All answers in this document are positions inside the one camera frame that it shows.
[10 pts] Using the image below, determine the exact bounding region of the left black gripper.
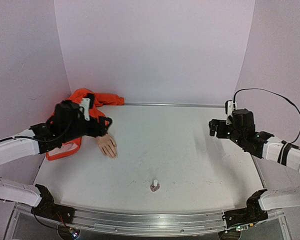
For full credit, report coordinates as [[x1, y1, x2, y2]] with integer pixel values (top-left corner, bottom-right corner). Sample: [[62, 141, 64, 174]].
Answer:
[[62, 116, 113, 144]]

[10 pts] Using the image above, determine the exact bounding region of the nail polish bottle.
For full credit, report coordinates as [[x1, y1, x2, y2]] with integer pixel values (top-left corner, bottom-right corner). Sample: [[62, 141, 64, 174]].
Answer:
[[150, 183, 160, 192]]

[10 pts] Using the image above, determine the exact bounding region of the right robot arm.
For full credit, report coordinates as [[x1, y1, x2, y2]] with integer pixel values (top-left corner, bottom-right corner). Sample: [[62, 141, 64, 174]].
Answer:
[[208, 109, 300, 211]]

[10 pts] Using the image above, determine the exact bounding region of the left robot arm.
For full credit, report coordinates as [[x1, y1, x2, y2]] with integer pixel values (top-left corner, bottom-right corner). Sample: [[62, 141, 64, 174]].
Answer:
[[0, 98, 112, 219]]

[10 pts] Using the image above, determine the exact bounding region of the mannequin hand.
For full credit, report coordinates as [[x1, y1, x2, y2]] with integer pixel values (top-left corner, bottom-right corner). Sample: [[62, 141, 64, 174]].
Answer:
[[95, 134, 118, 159]]

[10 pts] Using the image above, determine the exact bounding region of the orange hoodie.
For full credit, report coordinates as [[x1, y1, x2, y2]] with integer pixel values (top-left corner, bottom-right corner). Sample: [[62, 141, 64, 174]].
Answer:
[[45, 88, 125, 161]]

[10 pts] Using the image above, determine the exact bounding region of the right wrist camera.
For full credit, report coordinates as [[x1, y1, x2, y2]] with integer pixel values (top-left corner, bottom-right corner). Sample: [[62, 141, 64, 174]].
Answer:
[[225, 100, 237, 125]]

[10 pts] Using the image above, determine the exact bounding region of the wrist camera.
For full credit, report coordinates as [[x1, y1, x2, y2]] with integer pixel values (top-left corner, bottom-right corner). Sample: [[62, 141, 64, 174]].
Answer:
[[79, 93, 95, 121], [225, 100, 237, 125]]

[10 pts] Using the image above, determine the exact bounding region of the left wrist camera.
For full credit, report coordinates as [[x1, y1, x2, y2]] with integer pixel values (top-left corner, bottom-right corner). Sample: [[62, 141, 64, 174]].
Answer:
[[79, 93, 95, 121]]

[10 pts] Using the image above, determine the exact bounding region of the black right camera cable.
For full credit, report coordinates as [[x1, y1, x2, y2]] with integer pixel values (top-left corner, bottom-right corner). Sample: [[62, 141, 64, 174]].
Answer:
[[232, 87, 300, 145]]

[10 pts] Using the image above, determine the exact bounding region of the aluminium front rail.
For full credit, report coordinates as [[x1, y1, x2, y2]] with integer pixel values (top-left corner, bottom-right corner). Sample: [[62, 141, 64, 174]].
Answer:
[[4, 199, 291, 240]]

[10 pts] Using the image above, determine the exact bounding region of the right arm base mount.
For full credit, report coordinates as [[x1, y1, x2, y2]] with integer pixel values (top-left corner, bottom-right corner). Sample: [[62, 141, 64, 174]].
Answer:
[[222, 189, 268, 229]]

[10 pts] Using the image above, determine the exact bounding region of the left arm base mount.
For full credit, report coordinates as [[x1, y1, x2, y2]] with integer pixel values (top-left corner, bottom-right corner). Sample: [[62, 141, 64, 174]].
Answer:
[[31, 184, 75, 224]]

